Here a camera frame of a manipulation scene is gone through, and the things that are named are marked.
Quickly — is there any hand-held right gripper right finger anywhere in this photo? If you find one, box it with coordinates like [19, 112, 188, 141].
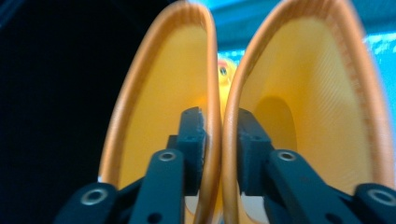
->
[237, 108, 349, 224]

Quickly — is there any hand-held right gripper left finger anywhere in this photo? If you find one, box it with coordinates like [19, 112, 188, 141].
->
[129, 106, 208, 224]

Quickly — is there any yellow duck rain boot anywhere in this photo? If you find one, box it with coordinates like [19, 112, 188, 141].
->
[221, 0, 396, 224]
[97, 0, 237, 224]

